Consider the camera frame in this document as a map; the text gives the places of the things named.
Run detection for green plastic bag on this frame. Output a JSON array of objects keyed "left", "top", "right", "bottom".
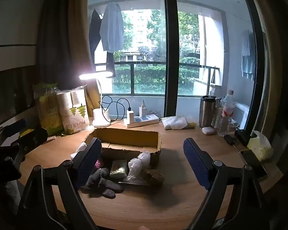
[{"left": 33, "top": 83, "right": 64, "bottom": 136}]

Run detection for white plug adapter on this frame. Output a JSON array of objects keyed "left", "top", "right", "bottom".
[{"left": 139, "top": 99, "right": 147, "bottom": 118}]

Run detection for bubble wrap bag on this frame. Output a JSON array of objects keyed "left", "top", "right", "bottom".
[{"left": 128, "top": 158, "right": 143, "bottom": 176}]

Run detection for clear bag brown items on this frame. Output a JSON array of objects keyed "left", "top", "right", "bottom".
[{"left": 137, "top": 151, "right": 151, "bottom": 167}]

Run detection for white box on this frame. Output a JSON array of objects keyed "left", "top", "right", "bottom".
[{"left": 233, "top": 103, "right": 250, "bottom": 130}]

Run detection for black box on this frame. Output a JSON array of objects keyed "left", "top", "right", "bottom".
[{"left": 235, "top": 129, "right": 251, "bottom": 144}]

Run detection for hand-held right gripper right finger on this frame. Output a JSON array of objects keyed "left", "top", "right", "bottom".
[{"left": 184, "top": 138, "right": 271, "bottom": 230}]

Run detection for hanging dark garment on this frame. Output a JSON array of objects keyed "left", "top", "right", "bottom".
[{"left": 89, "top": 8, "right": 116, "bottom": 78}]

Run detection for yellow tissue pack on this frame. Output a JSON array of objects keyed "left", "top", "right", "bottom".
[{"left": 247, "top": 130, "right": 273, "bottom": 161}]

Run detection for hanging blue towel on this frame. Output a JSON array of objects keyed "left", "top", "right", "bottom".
[{"left": 241, "top": 30, "right": 256, "bottom": 80}]

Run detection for paper cup pack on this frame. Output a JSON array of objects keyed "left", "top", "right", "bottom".
[{"left": 56, "top": 85, "right": 90, "bottom": 135}]

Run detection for black charging cable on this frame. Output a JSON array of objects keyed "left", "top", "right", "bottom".
[{"left": 99, "top": 95, "right": 132, "bottom": 122}]

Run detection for brown curtain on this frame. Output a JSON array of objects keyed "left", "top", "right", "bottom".
[{"left": 36, "top": 0, "right": 100, "bottom": 115}]

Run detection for hanging light blue shirt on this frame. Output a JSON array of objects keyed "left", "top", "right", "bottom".
[{"left": 100, "top": 2, "right": 124, "bottom": 53}]

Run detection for cardboard box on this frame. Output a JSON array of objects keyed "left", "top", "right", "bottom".
[{"left": 84, "top": 127, "right": 162, "bottom": 168}]

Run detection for black window frame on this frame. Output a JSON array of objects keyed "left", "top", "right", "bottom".
[{"left": 163, "top": 0, "right": 180, "bottom": 119}]

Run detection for clear water bottle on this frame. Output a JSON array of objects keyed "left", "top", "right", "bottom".
[{"left": 217, "top": 89, "right": 236, "bottom": 136}]

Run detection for steel travel tumbler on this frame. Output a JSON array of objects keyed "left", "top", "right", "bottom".
[{"left": 199, "top": 95, "right": 217, "bottom": 128}]

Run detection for white power strip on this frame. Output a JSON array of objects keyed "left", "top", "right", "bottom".
[{"left": 123, "top": 115, "right": 159, "bottom": 128}]

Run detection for balcony railing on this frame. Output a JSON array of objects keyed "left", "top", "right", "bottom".
[{"left": 95, "top": 62, "right": 223, "bottom": 95}]

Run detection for white desk lamp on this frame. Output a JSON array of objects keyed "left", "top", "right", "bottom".
[{"left": 79, "top": 71, "right": 114, "bottom": 128}]

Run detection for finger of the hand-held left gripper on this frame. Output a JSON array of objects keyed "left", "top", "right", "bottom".
[
  {"left": 0, "top": 118, "right": 27, "bottom": 147},
  {"left": 5, "top": 127, "right": 49, "bottom": 173}
]

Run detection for printed tissue packet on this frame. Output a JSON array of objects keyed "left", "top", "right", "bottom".
[{"left": 110, "top": 160, "right": 127, "bottom": 178}]

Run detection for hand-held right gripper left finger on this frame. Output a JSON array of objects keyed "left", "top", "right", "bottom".
[{"left": 16, "top": 138, "right": 102, "bottom": 230}]

